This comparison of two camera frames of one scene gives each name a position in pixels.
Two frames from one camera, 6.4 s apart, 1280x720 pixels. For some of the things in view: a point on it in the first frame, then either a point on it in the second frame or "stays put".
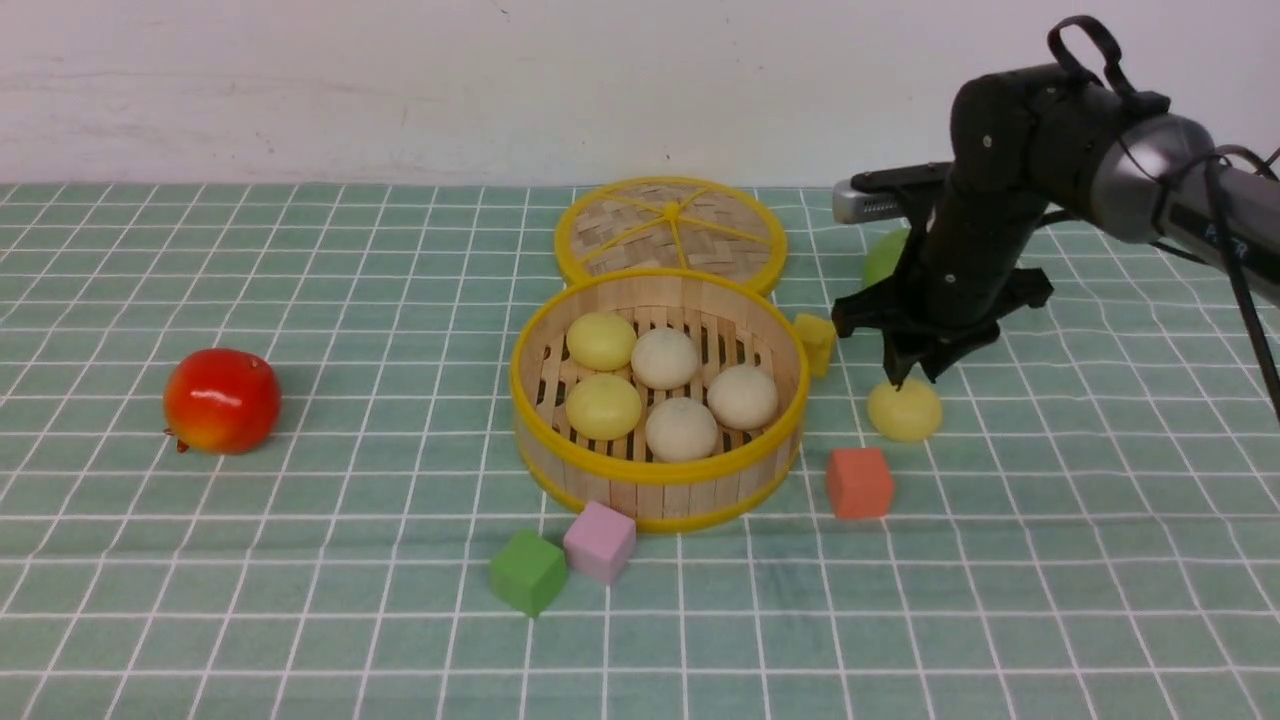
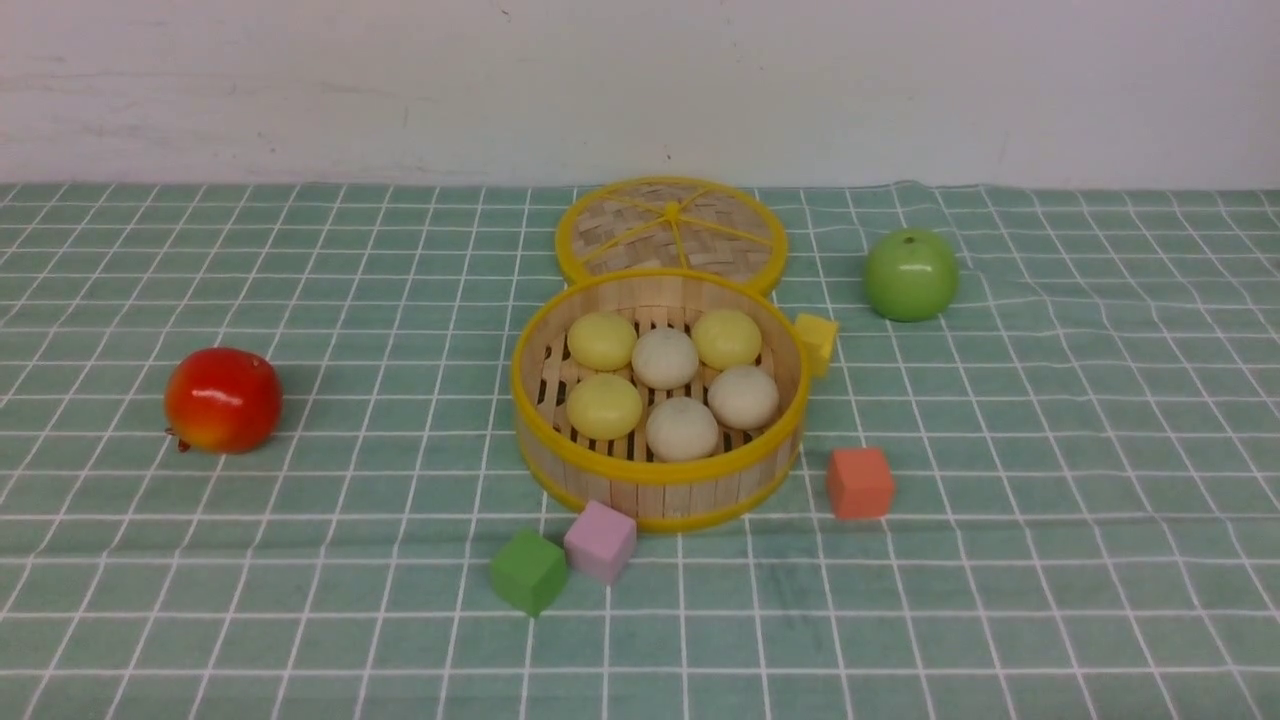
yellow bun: (601, 341) stays put
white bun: (741, 397) stays put
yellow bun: (909, 414) -> (724, 338)
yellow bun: (603, 407) stays put
